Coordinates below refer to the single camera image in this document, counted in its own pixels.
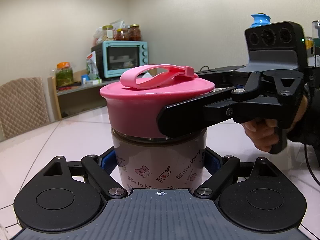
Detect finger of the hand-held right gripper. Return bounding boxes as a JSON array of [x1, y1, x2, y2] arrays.
[[196, 65, 251, 89], [157, 70, 305, 139]]

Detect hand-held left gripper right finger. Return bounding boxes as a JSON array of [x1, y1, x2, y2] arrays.
[[195, 147, 288, 201]]

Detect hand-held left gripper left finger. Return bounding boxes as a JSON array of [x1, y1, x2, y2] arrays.
[[34, 147, 128, 201]]

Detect cartoon print bottle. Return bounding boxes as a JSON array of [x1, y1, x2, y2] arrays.
[[111, 127, 208, 193]]

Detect pink bottle cap with strap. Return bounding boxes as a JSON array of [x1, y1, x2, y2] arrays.
[[99, 64, 216, 139]]

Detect person's right forearm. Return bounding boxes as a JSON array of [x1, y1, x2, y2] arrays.
[[287, 85, 320, 147]]

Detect person's right hand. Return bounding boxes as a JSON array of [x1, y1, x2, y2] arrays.
[[243, 96, 309, 152]]

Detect blue thermos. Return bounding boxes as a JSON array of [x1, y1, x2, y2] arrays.
[[250, 13, 272, 28]]

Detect wooden shelf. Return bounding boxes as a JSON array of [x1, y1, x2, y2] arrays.
[[47, 68, 150, 121]]

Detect teal toaster oven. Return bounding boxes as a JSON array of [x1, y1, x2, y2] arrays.
[[91, 40, 149, 79]]

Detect green jar with orange lid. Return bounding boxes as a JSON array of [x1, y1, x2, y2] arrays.
[[55, 62, 74, 88]]

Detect green white snack packet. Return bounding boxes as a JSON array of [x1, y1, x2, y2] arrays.
[[86, 51, 101, 81]]

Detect beige quilted chair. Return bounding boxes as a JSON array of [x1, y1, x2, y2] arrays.
[[0, 77, 51, 141]]

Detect small red contents jar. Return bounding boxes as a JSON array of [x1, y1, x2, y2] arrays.
[[115, 28, 129, 41]]

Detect white paper boxes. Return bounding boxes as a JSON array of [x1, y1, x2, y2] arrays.
[[109, 19, 128, 29]]

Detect gold lid jar pale contents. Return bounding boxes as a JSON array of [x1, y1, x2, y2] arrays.
[[102, 25, 114, 41]]

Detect clear plastic bag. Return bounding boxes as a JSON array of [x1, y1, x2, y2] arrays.
[[93, 27, 106, 46]]

